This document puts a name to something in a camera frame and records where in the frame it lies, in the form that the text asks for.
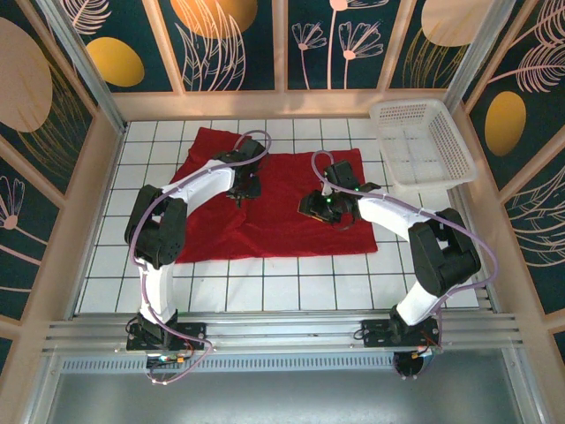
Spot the red t-shirt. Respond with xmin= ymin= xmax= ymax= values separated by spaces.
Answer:
xmin=169 ymin=126 xmax=379 ymax=265

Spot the white plastic mesh basket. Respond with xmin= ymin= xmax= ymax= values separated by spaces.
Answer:
xmin=368 ymin=98 xmax=478 ymax=196

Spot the slotted metal strip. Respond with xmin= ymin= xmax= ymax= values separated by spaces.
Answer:
xmin=59 ymin=356 xmax=509 ymax=374

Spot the grey metal sheet panel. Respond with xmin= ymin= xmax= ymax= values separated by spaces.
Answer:
xmin=43 ymin=370 xmax=531 ymax=424

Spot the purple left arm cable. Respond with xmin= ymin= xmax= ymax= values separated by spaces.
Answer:
xmin=130 ymin=129 xmax=271 ymax=386

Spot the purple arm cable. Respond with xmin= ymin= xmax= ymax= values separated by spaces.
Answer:
xmin=311 ymin=149 xmax=501 ymax=382
xmin=130 ymin=129 xmax=271 ymax=386

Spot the aluminium mounting rail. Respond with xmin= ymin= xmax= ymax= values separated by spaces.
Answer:
xmin=41 ymin=310 xmax=526 ymax=355

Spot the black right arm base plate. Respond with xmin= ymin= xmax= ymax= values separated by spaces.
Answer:
xmin=358 ymin=315 xmax=443 ymax=349

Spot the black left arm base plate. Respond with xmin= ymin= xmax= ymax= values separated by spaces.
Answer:
xmin=125 ymin=310 xmax=209 ymax=353

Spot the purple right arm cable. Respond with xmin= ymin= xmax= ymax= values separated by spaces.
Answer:
xmin=311 ymin=149 xmax=501 ymax=382

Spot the aluminium side rail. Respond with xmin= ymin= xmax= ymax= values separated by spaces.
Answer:
xmin=475 ymin=282 xmax=502 ymax=313

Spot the aluminium frame post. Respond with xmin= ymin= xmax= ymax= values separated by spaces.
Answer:
xmin=34 ymin=0 xmax=131 ymax=135
xmin=442 ymin=0 xmax=521 ymax=117

